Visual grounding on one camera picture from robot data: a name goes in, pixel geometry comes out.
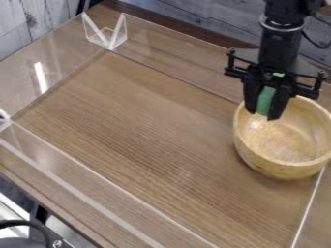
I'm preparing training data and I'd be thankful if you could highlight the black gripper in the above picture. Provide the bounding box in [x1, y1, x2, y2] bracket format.
[226, 26, 328, 121]

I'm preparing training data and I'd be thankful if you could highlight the green rectangular stick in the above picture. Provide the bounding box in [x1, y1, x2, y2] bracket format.
[257, 73, 285, 117]

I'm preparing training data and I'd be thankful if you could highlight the wooden bowl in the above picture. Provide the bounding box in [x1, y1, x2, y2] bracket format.
[233, 97, 331, 180]

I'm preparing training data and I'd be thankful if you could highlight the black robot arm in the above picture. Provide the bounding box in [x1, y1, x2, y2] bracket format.
[226, 0, 329, 120]

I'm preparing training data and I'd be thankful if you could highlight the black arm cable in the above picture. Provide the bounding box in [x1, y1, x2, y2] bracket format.
[301, 14, 331, 51]

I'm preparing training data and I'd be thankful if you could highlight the clear acrylic corner bracket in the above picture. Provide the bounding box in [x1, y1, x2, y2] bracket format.
[82, 13, 129, 50]

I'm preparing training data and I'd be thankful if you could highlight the clear acrylic tray wall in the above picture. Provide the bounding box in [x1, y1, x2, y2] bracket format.
[0, 109, 218, 248]

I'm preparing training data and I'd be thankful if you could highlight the black metal frame bracket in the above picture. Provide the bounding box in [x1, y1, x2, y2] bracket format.
[30, 203, 75, 248]

